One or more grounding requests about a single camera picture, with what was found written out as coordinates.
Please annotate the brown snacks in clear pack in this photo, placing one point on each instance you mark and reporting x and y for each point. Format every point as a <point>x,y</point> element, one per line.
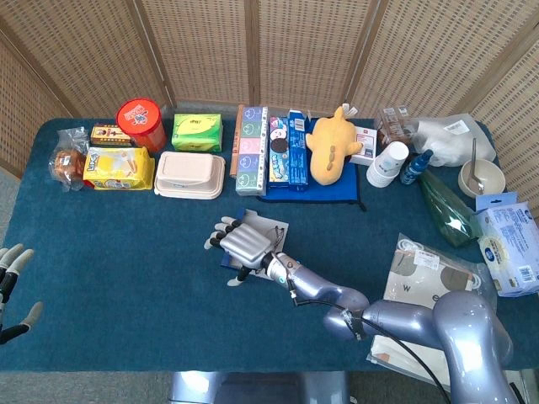
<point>393,124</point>

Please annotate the blue white wet wipes pack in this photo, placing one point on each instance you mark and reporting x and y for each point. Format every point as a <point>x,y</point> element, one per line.
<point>509,240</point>

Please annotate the blue spray bottle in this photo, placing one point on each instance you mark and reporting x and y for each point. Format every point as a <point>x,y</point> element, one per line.
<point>414,168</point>

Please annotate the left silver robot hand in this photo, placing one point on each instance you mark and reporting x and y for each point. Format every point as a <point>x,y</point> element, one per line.
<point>12,263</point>

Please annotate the orange tub with red lid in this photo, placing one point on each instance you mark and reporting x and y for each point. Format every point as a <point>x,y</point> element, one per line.
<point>139,118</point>

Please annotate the white cloth in clear bag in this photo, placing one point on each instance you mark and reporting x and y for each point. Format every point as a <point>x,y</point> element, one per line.
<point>421,269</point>

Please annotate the small brown printed box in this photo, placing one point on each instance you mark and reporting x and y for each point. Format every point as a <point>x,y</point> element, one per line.
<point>107,134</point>

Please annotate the beige lidded lunch box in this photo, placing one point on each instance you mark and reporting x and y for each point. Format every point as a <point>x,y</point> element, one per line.
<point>189,172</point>

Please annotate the beige bowl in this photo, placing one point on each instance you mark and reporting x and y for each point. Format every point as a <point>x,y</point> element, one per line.
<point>490,172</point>

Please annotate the bread in clear bag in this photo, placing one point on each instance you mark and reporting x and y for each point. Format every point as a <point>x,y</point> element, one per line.
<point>67,164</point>

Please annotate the dark blue cookie box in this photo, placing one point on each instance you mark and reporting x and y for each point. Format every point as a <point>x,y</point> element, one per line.
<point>298,160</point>

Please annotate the yellow plush toy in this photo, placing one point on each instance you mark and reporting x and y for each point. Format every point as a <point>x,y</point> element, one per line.
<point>330,147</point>

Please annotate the small white box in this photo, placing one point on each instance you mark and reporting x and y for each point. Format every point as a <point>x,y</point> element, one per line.
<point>366,147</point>

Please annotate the metal spoon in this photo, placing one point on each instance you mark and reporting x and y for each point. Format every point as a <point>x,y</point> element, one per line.
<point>473,160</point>

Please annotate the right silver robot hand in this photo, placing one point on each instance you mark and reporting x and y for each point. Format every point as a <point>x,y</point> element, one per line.
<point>246,244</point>

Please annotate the light blue cookie box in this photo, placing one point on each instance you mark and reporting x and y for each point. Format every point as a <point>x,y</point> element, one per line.
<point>279,147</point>

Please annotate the blue cardboard glasses case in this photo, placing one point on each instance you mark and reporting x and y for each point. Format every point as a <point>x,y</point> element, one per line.
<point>261,223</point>

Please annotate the stack of paper cups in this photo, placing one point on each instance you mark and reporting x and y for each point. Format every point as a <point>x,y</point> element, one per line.
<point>387,164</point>

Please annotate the green plastic bottle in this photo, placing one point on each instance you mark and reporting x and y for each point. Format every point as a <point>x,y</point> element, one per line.
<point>446,210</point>

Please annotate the woven rattan folding screen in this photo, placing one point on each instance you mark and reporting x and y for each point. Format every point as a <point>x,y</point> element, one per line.
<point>295,50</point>

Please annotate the yellow biscuit pack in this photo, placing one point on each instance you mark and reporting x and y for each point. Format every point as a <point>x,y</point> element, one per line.
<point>118,168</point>

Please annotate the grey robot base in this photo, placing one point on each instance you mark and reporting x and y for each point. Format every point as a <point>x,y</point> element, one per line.
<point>252,389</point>

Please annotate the pastel pocket tissue multipack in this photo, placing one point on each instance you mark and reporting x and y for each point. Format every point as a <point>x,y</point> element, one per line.
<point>251,151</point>

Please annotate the teal felt table cover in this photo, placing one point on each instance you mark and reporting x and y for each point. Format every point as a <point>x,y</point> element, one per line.
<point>126,252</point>

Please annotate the green tissue pack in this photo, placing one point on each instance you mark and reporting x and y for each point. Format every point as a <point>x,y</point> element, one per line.
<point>195,132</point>

